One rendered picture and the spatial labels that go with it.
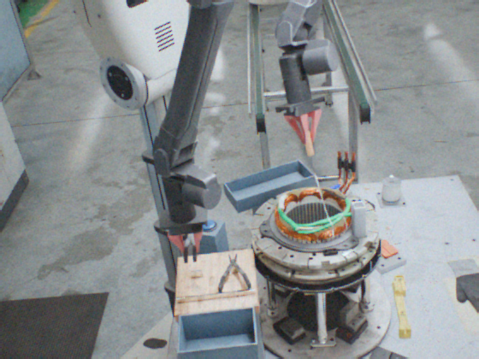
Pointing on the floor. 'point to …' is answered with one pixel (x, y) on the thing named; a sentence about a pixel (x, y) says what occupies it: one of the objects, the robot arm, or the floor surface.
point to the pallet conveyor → (356, 102)
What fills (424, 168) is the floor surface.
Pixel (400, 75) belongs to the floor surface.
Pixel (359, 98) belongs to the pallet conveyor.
